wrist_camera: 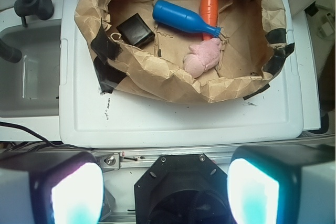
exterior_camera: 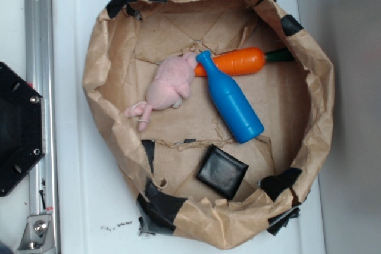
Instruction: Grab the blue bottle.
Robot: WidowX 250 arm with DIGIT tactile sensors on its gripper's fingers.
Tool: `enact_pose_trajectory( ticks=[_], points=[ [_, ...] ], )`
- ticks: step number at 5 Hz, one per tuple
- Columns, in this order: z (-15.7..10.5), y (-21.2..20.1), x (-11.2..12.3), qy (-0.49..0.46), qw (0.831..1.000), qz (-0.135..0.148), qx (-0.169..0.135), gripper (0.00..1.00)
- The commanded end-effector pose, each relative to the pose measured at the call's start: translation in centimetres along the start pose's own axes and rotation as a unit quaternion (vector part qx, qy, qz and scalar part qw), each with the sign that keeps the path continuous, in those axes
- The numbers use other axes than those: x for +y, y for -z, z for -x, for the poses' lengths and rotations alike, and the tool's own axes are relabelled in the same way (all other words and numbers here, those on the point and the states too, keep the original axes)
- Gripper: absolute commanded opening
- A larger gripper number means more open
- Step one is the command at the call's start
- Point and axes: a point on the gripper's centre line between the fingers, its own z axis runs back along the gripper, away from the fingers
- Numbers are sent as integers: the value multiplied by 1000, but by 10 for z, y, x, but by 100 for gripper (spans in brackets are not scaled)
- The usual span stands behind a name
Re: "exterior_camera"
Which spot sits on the blue plastic bottle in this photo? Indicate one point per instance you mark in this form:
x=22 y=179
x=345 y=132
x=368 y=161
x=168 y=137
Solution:
x=230 y=101

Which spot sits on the pink plush toy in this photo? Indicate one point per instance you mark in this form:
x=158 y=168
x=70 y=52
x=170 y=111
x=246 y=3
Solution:
x=169 y=87

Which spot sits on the black square pad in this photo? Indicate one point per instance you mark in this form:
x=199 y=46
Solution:
x=221 y=172

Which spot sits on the orange toy carrot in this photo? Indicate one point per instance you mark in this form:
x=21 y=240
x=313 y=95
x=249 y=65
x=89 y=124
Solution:
x=249 y=60

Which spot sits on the brown paper bag bin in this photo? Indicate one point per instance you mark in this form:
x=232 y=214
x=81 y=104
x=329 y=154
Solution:
x=160 y=164

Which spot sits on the aluminium extrusion rail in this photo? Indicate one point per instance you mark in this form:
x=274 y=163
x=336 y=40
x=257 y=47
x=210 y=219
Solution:
x=43 y=186

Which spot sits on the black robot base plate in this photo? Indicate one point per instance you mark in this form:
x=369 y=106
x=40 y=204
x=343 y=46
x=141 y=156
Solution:
x=21 y=129

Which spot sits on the metal corner bracket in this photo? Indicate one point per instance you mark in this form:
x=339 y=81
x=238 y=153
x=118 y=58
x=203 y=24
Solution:
x=38 y=235

